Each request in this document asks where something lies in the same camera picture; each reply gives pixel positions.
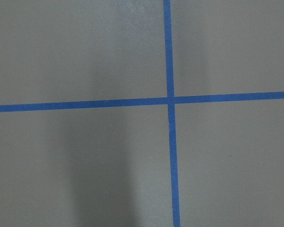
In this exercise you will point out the blue tape strip lengthwise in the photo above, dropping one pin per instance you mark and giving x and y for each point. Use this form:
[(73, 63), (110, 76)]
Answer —
[(171, 113)]

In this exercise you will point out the blue tape strip crosswise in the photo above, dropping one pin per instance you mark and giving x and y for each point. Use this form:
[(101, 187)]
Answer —
[(141, 102)]

